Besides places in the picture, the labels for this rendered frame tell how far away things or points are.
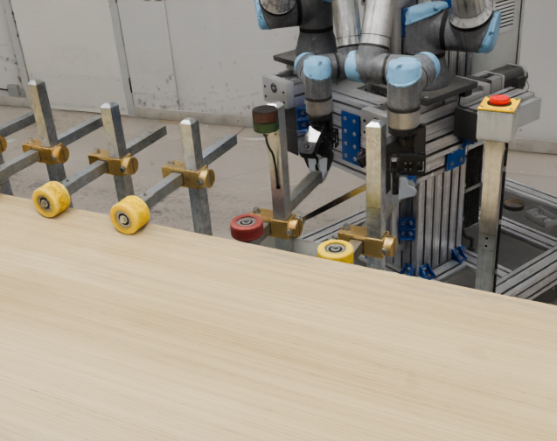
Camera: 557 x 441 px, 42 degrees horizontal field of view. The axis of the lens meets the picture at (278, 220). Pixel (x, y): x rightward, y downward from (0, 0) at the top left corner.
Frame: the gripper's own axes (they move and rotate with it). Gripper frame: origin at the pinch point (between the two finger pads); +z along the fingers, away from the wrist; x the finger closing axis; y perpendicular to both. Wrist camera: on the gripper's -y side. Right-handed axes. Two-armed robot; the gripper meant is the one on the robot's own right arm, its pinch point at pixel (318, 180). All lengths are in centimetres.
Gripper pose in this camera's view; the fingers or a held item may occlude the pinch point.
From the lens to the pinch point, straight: 210.3
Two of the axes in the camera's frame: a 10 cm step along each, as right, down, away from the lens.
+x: -8.9, -1.6, 4.3
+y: 4.5, -4.5, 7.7
